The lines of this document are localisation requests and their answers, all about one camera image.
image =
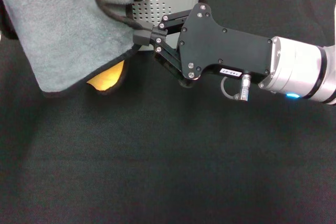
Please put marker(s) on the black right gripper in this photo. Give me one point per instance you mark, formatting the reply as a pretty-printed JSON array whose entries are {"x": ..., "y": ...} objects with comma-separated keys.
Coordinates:
[{"x": 223, "y": 48}]

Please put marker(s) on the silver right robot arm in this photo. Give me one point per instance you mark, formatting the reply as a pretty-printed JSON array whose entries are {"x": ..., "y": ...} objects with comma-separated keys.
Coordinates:
[{"x": 299, "y": 69}]

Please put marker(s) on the black tablecloth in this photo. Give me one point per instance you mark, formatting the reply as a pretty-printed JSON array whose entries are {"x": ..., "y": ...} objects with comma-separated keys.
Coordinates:
[{"x": 168, "y": 155}]

